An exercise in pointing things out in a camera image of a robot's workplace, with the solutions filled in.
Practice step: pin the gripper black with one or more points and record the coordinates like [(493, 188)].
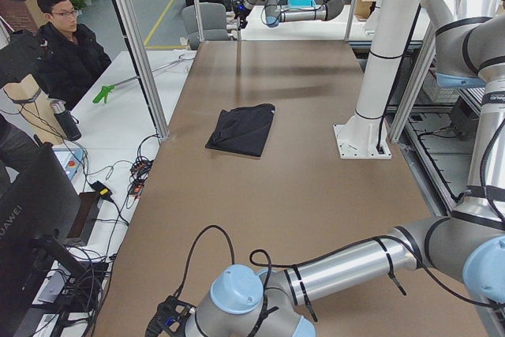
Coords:
[(241, 16)]

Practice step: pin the black graphic t-shirt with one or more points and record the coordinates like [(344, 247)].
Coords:
[(243, 130)]

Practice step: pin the grey office chair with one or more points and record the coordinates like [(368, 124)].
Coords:
[(214, 23)]

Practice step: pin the blue plastic bin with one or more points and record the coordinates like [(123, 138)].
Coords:
[(301, 4)]

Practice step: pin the brown cardboard box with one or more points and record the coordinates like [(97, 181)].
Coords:
[(364, 9)]

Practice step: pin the green grabber tool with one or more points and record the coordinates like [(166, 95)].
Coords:
[(103, 94)]

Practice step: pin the seated man black jacket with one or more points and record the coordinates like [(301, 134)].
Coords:
[(72, 59)]

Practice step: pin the orange black power strip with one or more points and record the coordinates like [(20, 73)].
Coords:
[(135, 188)]

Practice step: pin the black water bottle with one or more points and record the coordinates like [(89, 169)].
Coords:
[(65, 119)]

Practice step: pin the black power adapter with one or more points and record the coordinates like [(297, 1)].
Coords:
[(102, 189)]

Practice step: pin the teach pendant with red button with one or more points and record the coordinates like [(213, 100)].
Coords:
[(71, 160)]

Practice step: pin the black Huawei monitor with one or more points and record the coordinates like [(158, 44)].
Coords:
[(37, 212)]

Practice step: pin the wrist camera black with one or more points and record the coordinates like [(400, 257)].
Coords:
[(171, 317), (237, 7)]

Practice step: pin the aluminium frame post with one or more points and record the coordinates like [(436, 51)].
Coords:
[(127, 20)]

